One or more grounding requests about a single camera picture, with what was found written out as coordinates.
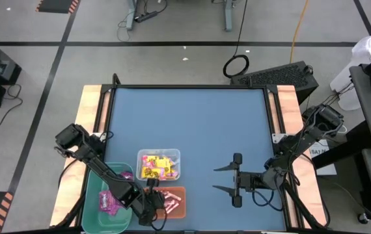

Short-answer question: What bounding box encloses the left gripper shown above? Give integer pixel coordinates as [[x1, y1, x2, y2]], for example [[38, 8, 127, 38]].
[[135, 177, 169, 227]]

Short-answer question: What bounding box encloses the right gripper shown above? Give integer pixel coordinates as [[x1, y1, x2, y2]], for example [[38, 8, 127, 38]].
[[211, 152, 287, 209]]

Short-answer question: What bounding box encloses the orange plastic bin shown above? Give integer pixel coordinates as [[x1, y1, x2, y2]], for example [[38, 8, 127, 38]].
[[141, 186, 187, 220]]

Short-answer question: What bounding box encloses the clear plastic bin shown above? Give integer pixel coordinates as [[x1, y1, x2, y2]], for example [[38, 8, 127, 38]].
[[135, 148, 182, 182]]

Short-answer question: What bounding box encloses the green plastic bin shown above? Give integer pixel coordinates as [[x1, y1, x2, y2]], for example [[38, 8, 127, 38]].
[[81, 161, 136, 234]]

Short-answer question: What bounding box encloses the white paper sheet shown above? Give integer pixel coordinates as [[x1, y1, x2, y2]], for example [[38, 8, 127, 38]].
[[308, 138, 338, 176]]

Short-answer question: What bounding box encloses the black computer tower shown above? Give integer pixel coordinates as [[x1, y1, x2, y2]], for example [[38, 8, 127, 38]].
[[230, 60, 320, 105]]

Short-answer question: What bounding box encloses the grey desk leg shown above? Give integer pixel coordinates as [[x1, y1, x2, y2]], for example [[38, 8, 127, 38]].
[[125, 0, 139, 32], [223, 0, 237, 33]]

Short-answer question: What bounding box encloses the black power strip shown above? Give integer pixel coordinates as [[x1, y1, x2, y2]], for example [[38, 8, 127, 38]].
[[134, 10, 159, 23]]

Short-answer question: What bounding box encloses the white plastic cover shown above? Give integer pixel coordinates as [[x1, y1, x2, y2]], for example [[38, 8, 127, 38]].
[[329, 32, 371, 111]]

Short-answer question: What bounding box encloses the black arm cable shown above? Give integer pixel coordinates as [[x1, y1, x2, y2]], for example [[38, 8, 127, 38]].
[[251, 189, 284, 212]]

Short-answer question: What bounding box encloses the black table frame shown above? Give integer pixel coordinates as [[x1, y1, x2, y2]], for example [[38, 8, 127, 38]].
[[94, 73, 328, 234]]

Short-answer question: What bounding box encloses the black hanging cable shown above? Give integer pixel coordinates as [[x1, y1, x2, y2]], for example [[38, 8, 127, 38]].
[[222, 0, 250, 79]]

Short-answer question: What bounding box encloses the yellow hanging cable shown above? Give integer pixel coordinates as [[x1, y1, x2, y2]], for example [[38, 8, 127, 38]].
[[289, 0, 310, 64]]

